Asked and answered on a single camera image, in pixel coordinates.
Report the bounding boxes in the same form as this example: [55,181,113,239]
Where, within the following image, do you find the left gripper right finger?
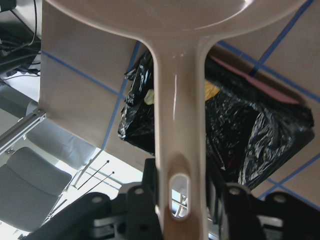
[206,163,263,240]

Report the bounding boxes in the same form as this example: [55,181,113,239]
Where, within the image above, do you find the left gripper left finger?
[126,158,163,240]

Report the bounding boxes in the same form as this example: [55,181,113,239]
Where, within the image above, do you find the yellow sponge piece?
[204,80,220,101]

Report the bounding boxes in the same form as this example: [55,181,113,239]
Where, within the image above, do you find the pale yellow peel piece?
[143,89,155,106]

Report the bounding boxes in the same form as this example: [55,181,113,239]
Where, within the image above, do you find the beige dustpan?
[49,0,303,240]

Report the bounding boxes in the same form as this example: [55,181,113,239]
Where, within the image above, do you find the grey chair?
[0,147,72,232]

